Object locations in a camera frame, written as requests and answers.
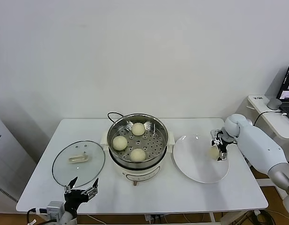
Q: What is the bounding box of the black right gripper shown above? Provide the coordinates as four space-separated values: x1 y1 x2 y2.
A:
210 133 229 162

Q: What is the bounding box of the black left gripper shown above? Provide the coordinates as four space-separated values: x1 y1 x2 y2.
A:
64 176 99 211

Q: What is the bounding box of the white steamed baozi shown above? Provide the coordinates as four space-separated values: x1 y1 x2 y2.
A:
208 147 220 160
112 135 128 151
129 148 147 164
131 122 145 136

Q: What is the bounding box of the round glass pot lid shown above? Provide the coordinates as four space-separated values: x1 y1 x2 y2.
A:
52 140 106 188

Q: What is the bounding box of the perforated steel steamer basket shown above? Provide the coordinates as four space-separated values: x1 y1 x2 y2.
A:
106 113 170 167

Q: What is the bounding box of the round white plate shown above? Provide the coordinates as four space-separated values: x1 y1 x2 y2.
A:
172 133 230 184

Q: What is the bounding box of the white side desk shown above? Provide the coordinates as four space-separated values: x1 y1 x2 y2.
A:
236 95 289 141

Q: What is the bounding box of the cream electric cooker base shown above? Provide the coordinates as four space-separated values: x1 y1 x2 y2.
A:
101 130 175 188

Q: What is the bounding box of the grey round speaker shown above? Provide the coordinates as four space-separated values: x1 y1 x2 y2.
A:
266 98 282 110

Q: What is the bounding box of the white floor cabinet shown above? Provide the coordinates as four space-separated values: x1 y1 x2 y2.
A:
0 113 39 208

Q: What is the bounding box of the open dark laptop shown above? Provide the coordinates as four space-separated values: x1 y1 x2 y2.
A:
277 63 289 125

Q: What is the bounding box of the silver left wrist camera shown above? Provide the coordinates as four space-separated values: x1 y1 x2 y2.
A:
46 201 65 220

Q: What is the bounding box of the black left wrist camera cable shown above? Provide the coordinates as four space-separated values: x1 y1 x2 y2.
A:
26 207 48 225

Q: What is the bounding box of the black laptop charger cable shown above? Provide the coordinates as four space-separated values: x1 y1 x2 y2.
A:
253 111 287 127

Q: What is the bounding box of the black cooker power cable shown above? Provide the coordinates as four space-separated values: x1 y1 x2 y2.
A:
107 112 124 123

